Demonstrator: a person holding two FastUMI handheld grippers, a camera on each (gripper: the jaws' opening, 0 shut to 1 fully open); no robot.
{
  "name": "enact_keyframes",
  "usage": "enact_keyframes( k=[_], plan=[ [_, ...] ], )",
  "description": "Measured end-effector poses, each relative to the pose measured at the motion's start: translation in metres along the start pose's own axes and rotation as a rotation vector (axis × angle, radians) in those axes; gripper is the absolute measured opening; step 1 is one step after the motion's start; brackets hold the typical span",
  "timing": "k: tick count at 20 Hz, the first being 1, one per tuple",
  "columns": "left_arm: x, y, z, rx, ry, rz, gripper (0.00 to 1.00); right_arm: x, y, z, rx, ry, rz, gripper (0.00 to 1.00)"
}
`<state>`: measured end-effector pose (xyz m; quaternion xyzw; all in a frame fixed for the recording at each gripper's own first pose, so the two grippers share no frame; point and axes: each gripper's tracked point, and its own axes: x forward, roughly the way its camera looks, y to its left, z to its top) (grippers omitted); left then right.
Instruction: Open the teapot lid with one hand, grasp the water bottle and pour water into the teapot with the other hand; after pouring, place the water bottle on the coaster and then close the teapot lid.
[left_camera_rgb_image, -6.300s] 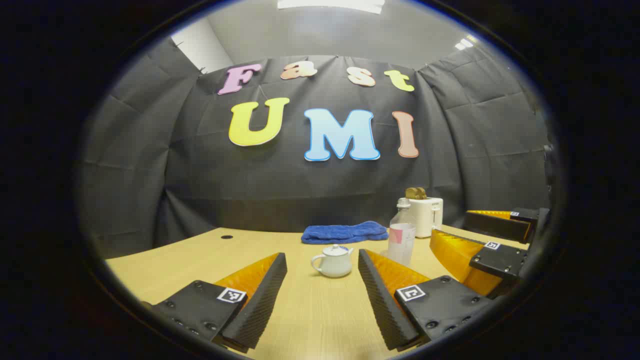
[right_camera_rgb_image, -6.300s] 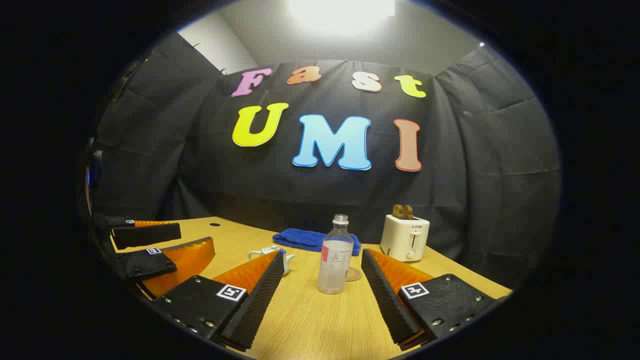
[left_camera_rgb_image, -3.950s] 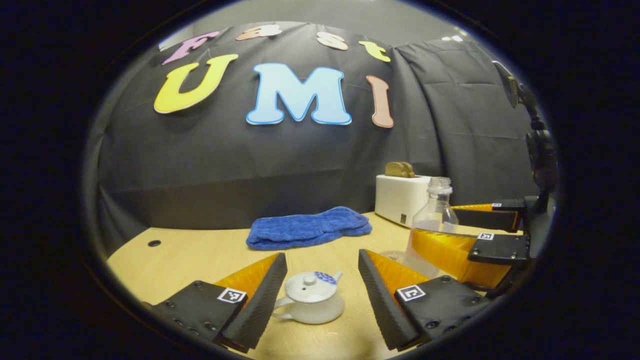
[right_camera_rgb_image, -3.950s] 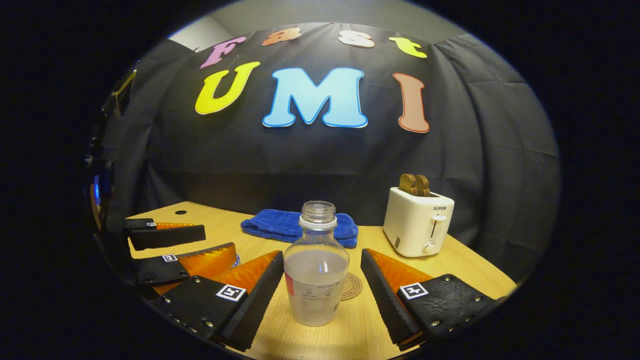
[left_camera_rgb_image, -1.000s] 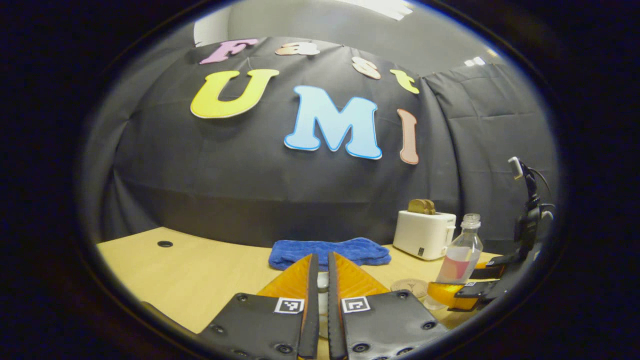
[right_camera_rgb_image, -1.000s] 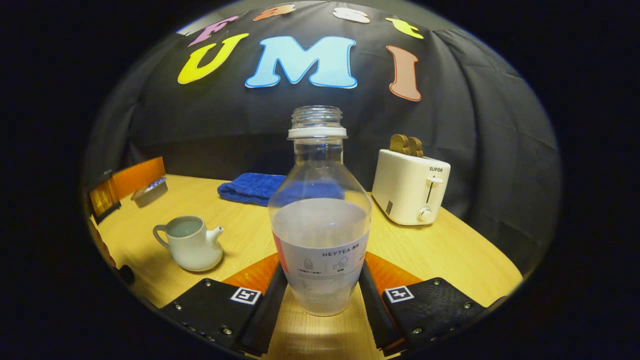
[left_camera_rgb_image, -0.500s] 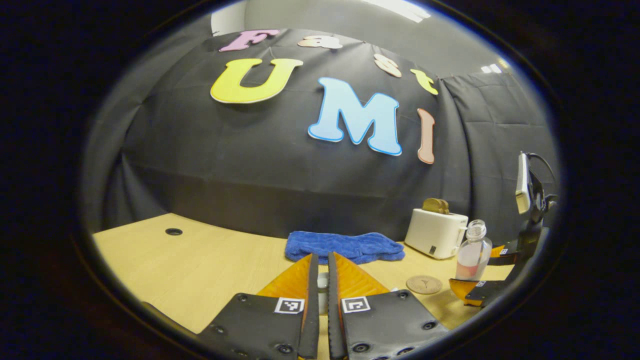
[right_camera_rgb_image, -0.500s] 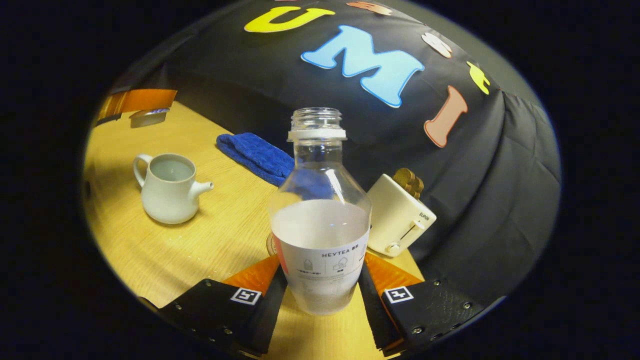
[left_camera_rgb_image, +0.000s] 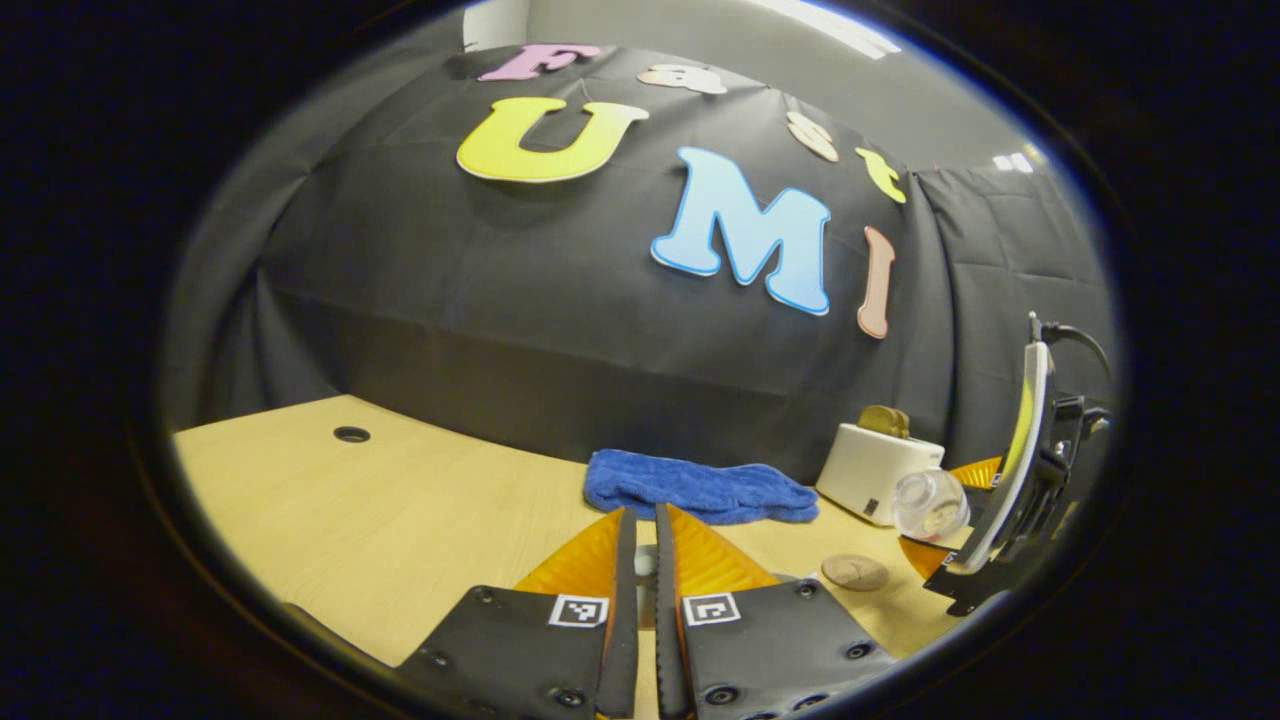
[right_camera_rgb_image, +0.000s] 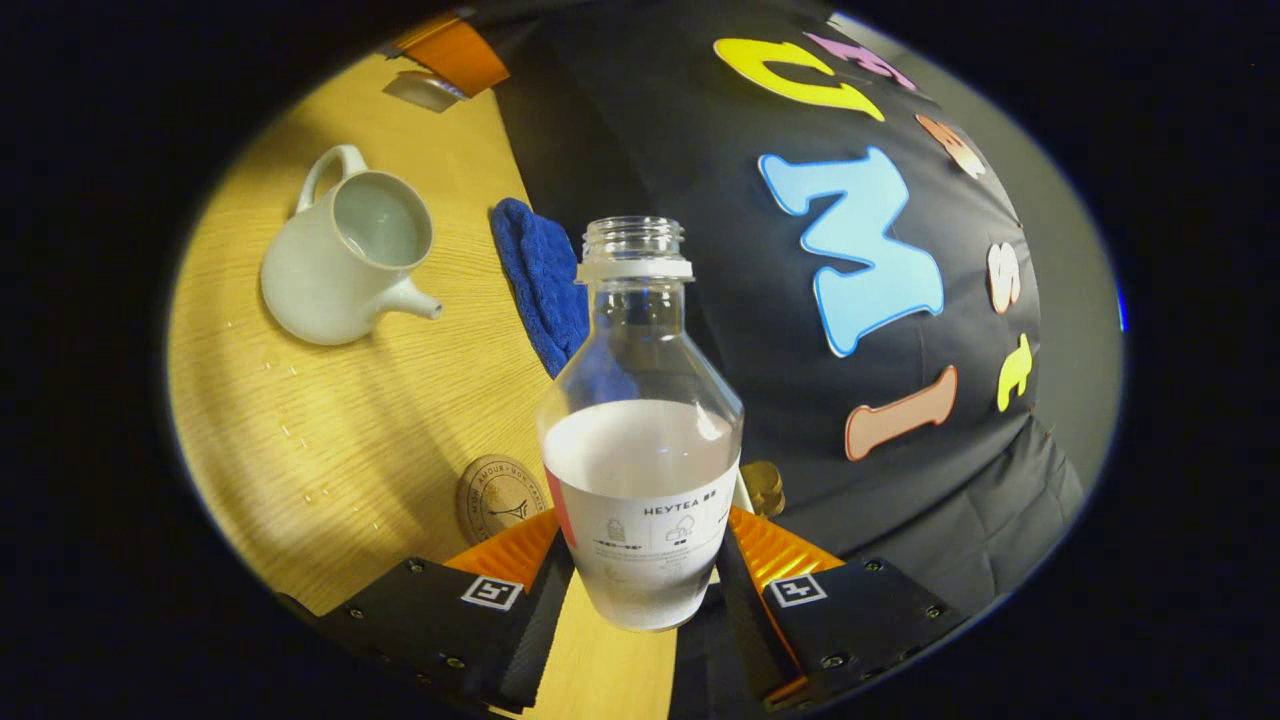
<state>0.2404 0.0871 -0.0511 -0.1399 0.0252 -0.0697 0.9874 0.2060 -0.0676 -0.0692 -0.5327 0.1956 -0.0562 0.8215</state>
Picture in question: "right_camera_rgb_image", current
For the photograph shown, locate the clear plastic water bottle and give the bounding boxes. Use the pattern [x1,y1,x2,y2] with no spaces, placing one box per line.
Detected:
[536,215,747,634]

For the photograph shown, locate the white teacup lid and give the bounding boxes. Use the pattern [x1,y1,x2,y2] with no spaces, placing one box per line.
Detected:
[384,69,467,114]

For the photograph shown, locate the black backdrop cloth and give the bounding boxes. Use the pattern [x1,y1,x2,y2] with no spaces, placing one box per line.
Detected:
[468,0,1093,720]

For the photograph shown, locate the blue towel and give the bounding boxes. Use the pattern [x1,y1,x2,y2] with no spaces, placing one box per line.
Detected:
[489,196,592,380]

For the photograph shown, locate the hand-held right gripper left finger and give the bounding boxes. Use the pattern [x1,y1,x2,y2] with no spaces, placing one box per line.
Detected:
[275,505,577,716]

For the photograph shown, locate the round cork coaster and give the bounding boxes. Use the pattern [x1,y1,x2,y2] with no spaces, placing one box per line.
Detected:
[456,454,550,547]

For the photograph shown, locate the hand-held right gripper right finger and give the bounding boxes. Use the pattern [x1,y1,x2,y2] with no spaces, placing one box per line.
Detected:
[714,505,971,714]

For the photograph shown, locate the white ceramic teacup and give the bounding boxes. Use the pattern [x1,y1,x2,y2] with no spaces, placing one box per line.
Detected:
[259,144,445,348]

